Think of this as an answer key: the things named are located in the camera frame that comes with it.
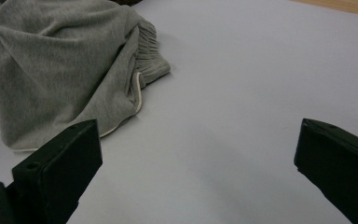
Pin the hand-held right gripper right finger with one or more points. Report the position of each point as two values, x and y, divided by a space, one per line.
341 168

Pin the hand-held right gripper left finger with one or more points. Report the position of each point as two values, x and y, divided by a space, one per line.
62 168

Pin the grey shorts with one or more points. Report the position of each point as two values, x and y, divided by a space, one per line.
59 62

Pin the white table sheet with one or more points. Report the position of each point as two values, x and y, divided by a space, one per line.
230 93

